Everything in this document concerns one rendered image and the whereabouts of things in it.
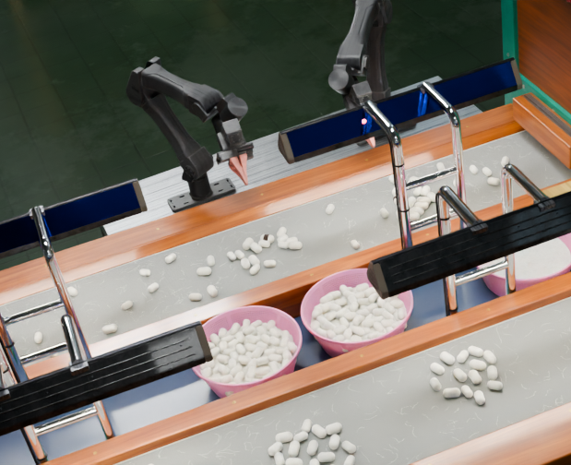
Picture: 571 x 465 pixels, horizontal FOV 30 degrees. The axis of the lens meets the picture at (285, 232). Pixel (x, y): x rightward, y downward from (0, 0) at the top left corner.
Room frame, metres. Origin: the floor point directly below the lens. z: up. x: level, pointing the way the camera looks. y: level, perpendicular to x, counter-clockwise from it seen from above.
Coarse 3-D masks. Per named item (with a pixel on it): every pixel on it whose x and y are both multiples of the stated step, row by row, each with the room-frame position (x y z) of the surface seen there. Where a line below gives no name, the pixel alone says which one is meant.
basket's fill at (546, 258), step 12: (552, 240) 2.04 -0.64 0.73; (528, 252) 2.01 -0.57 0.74; (540, 252) 2.01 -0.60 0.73; (552, 252) 2.00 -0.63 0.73; (564, 252) 1.99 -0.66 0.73; (492, 264) 2.00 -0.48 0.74; (516, 264) 1.98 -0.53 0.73; (528, 264) 1.97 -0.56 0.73; (540, 264) 1.96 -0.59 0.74; (552, 264) 1.95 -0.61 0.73; (564, 264) 1.95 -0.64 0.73; (504, 276) 1.95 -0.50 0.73; (516, 276) 1.94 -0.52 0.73; (528, 276) 1.93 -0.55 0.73; (540, 276) 1.92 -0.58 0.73
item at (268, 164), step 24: (312, 120) 2.95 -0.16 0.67; (432, 120) 2.81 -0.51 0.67; (264, 144) 2.86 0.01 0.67; (384, 144) 2.73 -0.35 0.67; (216, 168) 2.78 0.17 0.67; (264, 168) 2.72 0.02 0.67; (288, 168) 2.70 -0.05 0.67; (312, 168) 2.67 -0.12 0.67; (144, 192) 2.72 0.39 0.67; (168, 192) 2.70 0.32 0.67; (144, 216) 2.60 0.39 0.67
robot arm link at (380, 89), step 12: (384, 24) 2.81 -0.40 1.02; (372, 36) 2.81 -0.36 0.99; (384, 36) 2.82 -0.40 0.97; (372, 48) 2.80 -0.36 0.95; (384, 48) 2.82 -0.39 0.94; (372, 60) 2.79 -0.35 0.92; (384, 60) 2.81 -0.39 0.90; (372, 72) 2.78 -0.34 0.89; (384, 72) 2.80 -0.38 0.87; (372, 84) 2.78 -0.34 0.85; (384, 84) 2.77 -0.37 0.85; (372, 96) 2.76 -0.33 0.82; (384, 96) 2.75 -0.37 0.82
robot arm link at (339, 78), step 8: (368, 56) 2.61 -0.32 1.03; (336, 64) 2.55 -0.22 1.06; (368, 64) 2.60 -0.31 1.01; (336, 72) 2.53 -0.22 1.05; (344, 72) 2.52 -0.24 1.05; (352, 72) 2.57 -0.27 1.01; (360, 72) 2.57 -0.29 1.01; (328, 80) 2.52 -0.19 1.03; (336, 80) 2.51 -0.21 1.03; (344, 80) 2.50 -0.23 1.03; (352, 80) 2.53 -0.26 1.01; (336, 88) 2.50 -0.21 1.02; (344, 88) 2.49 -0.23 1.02
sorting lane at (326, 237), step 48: (528, 144) 2.47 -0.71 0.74; (384, 192) 2.38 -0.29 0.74; (480, 192) 2.29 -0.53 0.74; (240, 240) 2.29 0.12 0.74; (336, 240) 2.21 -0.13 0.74; (384, 240) 2.17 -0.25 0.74; (96, 288) 2.21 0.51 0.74; (144, 288) 2.17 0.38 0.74; (192, 288) 2.13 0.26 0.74; (240, 288) 2.09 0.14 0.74; (48, 336) 2.05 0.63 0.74; (96, 336) 2.02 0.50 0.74
